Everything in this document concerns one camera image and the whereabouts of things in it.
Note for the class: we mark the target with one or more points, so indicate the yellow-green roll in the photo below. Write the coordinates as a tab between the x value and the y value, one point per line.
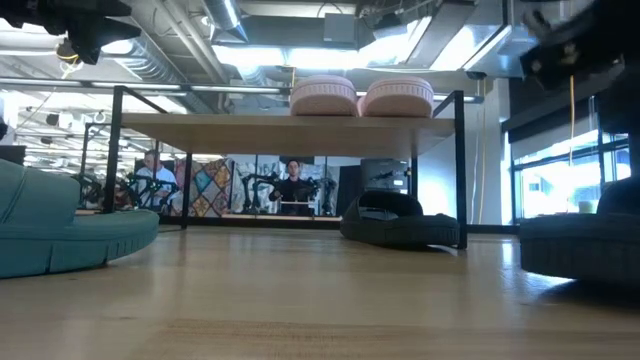
586	206

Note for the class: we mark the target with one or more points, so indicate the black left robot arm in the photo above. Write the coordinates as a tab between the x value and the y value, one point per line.
75	20

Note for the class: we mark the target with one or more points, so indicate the person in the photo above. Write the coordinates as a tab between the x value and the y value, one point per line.
292	187
155	177

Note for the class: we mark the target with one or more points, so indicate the black foam slide sandal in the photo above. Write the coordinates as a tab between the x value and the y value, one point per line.
400	225
585	245

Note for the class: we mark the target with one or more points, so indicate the colourful patchwork quilt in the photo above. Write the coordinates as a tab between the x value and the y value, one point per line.
212	187

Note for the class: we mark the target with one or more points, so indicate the teal foam slide sandal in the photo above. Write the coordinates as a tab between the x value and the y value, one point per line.
60	235

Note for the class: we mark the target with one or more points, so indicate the black equipment cabinet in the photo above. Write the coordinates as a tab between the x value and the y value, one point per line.
385	175

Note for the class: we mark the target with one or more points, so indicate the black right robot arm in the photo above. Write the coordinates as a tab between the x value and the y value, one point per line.
625	100

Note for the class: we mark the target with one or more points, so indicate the pink foam slide sandal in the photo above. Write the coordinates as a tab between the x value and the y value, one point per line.
397	97
324	97

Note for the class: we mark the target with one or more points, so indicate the silver ventilation duct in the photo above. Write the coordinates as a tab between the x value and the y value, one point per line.
225	15

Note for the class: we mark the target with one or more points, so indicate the wooden shelf with black frame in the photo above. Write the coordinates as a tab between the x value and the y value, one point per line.
280	135

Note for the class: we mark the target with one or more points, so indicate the grey ceiling-mounted box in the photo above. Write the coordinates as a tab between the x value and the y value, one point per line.
340	27

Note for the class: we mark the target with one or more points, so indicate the black monitor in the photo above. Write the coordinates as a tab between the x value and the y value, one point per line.
12	154

